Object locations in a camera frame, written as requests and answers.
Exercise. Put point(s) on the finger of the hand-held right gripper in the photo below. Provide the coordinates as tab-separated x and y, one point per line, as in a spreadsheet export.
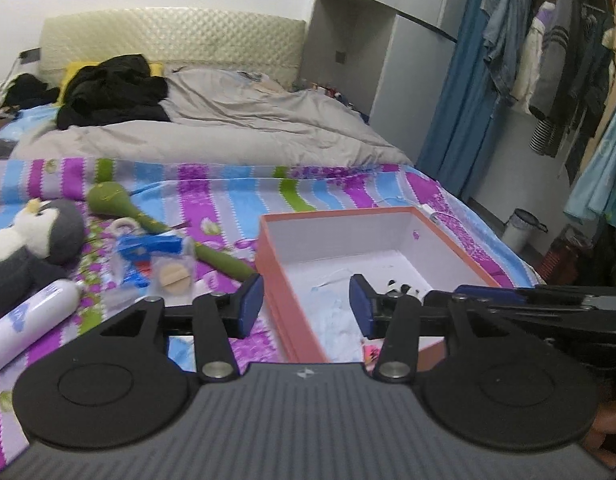
488	294
438	298

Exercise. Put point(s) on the blue curtain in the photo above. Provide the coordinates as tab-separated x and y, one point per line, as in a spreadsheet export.
458	110

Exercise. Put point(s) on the white spray bottle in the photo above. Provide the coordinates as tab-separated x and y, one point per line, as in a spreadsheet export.
27	320

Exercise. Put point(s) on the wardrobe wall switch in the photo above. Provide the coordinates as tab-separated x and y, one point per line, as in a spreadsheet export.
340	56

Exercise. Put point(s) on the beige round pad packet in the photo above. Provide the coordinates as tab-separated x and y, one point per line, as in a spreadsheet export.
175	276

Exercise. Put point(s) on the black clothes pile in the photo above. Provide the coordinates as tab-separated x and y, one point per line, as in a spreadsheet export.
112	90

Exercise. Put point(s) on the hanging teal garment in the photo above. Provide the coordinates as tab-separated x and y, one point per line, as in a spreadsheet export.
603	175

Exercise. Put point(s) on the yellow pillow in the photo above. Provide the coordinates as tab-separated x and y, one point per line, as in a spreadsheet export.
72	72

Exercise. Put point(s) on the grey trash bin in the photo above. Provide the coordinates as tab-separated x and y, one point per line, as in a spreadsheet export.
520	232

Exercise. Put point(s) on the dark wall socket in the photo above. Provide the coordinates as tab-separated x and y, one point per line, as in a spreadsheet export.
29	55

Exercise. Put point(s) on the small panda plush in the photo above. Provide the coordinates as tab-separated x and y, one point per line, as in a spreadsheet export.
403	289

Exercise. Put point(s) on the grey wardrobe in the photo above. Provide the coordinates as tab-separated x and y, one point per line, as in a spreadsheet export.
388	60

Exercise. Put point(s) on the hanging grey striped sweater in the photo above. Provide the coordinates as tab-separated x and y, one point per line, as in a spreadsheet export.
558	60

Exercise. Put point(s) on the hanging cream garment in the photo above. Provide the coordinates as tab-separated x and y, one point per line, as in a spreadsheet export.
533	60

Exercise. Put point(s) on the striped floral bedsheet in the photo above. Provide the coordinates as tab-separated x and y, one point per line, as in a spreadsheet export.
333	185

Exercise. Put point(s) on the hanging dark clothes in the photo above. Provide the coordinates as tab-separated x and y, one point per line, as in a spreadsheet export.
595	90

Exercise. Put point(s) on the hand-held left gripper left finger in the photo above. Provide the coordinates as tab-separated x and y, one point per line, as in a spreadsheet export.
250	305

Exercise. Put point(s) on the person's right hand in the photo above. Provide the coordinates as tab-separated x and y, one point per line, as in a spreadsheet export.
613	430

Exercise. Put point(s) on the cream quilted headboard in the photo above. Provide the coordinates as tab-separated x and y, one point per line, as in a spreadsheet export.
197	35

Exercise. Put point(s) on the white charger plug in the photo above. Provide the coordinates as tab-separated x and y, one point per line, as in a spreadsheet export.
432	209

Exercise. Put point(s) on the small colourful bedside clutter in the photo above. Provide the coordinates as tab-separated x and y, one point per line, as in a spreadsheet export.
333	92

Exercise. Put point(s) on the black cloth bundle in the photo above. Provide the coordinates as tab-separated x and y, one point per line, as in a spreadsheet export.
30	90

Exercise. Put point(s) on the pink cardboard box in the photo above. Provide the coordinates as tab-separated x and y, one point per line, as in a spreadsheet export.
338	240

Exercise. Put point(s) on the clear plastic bag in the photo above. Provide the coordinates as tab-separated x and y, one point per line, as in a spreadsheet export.
132	280

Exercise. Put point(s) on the red plastic basket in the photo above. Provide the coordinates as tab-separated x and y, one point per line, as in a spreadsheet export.
563	257

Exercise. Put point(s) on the grey duvet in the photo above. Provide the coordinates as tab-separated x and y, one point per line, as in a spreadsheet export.
268	125

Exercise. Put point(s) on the grey penguin plush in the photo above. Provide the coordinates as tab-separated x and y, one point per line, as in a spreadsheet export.
52	230

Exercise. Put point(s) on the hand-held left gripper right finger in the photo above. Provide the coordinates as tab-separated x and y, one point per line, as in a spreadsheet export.
362	305

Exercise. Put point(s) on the green plush hammer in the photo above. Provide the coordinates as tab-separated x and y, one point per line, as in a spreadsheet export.
110	199

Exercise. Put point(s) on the pink ribbon packet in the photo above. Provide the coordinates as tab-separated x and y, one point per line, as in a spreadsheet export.
373	355

